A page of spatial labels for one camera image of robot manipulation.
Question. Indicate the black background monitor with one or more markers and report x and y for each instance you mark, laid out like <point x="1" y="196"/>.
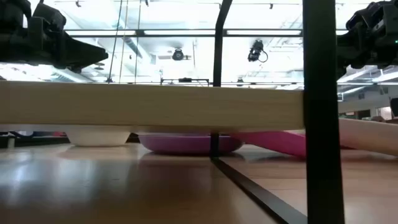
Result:
<point x="394" y="107"/>

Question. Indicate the purple plastic plate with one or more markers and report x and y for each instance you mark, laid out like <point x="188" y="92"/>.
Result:
<point x="186" y="143"/>

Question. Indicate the beige plastic plate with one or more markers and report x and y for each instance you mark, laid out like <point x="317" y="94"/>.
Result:
<point x="367" y="135"/>

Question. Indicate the pink plastic plate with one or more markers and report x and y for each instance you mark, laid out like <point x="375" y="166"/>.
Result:
<point x="280" y="143"/>

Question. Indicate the blue patterned paper plate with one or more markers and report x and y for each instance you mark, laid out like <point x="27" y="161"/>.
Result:
<point x="98" y="138"/>

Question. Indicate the black round ceiling fixture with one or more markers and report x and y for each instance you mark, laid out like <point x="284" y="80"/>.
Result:
<point x="178" y="55"/>

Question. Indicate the black overhead frame post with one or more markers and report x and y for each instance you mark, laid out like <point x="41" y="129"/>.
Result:
<point x="218" y="46"/>

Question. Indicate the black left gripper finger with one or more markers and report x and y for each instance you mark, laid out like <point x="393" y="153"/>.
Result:
<point x="84" y="53"/>

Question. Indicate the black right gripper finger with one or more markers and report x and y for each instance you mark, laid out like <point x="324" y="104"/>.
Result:
<point x="351" y="51"/>

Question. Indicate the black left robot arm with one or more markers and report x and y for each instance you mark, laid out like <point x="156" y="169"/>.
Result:
<point x="12" y="12"/>

